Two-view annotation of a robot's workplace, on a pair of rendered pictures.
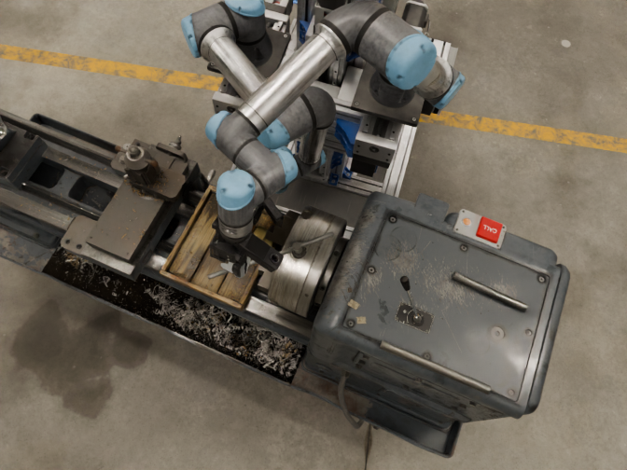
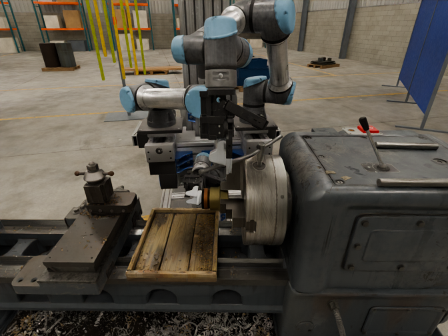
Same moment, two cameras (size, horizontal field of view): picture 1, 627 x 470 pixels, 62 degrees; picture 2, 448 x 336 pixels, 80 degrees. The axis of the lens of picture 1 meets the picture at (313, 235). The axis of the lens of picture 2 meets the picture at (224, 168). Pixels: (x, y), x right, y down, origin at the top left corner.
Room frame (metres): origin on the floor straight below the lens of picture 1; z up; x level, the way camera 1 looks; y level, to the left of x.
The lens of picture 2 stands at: (-0.19, 0.36, 1.62)
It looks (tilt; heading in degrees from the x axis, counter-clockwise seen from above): 28 degrees down; 343
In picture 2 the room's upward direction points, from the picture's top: straight up
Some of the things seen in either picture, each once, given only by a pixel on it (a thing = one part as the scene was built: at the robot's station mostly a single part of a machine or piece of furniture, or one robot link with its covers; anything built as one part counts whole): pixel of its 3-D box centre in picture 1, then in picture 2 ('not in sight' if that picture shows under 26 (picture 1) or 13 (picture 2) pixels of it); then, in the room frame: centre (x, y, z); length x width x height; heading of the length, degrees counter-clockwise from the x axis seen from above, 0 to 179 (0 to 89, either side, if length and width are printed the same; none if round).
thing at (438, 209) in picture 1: (429, 211); (325, 134); (0.65, -0.32, 1.24); 0.09 x 0.08 x 0.03; 73
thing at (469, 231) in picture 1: (477, 231); (360, 137); (0.61, -0.46, 1.23); 0.13 x 0.08 x 0.05; 73
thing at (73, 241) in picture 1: (131, 203); (87, 236); (0.72, 0.64, 0.90); 0.47 x 0.30 x 0.06; 163
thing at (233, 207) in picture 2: (269, 275); (237, 213); (0.46, 0.12, 1.08); 0.12 x 0.11 x 0.05; 163
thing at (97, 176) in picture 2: (136, 156); (94, 173); (0.78, 0.57, 1.13); 0.08 x 0.08 x 0.03
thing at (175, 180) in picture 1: (155, 181); (109, 204); (0.77, 0.55, 0.99); 0.20 x 0.10 x 0.05; 73
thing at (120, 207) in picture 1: (141, 199); (97, 223); (0.72, 0.59, 0.95); 0.43 x 0.17 x 0.05; 163
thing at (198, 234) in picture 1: (225, 245); (179, 239); (0.61, 0.30, 0.89); 0.36 x 0.30 x 0.04; 163
